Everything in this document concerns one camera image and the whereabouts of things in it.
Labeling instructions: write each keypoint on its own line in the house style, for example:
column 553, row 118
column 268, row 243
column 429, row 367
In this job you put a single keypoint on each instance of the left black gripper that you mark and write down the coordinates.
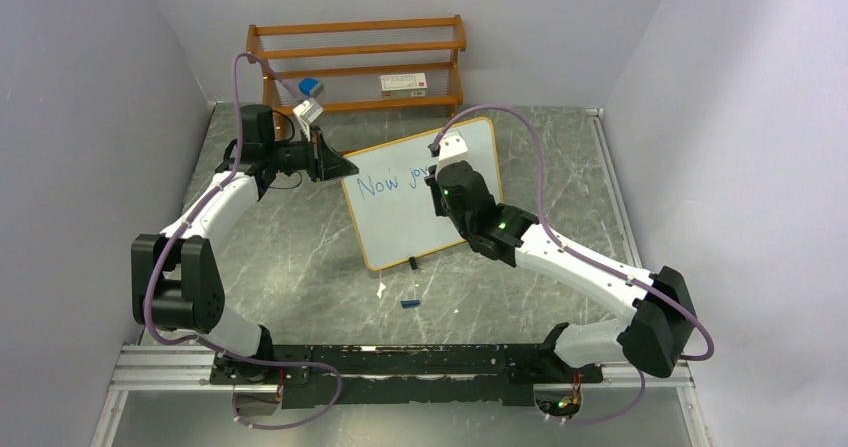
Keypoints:
column 324, row 162

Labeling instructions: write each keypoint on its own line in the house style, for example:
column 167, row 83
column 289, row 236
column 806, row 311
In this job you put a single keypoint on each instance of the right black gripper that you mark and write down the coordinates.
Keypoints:
column 431, row 180

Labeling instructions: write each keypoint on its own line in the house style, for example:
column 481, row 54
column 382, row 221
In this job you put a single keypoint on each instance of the whiteboard with yellow frame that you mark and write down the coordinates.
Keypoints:
column 391, row 206

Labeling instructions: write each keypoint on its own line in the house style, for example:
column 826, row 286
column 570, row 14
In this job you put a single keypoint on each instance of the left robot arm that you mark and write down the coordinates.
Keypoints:
column 176, row 284

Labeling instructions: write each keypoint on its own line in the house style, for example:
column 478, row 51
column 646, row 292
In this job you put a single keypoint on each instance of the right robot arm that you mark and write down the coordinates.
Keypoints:
column 653, row 313

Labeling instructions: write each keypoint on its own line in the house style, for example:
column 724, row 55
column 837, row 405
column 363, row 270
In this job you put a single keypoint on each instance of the blue whiteboard eraser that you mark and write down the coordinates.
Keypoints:
column 311, row 87

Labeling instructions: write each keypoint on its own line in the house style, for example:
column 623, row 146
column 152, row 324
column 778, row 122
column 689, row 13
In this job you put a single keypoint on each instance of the white cardboard box red label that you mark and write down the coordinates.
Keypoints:
column 408, row 85

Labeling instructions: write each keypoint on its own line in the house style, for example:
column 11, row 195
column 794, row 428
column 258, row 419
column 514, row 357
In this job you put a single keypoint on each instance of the wooden two-tier shelf rack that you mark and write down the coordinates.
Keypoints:
column 349, row 57

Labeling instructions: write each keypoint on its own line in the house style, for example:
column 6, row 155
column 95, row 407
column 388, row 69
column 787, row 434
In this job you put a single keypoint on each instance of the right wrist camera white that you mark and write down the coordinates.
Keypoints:
column 452, row 148

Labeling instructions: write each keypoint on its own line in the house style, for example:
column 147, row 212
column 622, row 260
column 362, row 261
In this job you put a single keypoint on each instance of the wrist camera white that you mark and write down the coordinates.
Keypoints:
column 452, row 148
column 304, row 115

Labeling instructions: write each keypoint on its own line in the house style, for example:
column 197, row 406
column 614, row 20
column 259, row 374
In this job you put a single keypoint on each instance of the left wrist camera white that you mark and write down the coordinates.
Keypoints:
column 304, row 115

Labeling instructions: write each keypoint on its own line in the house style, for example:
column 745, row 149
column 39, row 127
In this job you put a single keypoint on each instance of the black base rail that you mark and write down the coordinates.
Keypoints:
column 350, row 374

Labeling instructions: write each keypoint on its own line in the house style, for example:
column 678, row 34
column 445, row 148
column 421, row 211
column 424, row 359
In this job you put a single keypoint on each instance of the aluminium frame rail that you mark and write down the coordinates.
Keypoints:
column 189, row 368

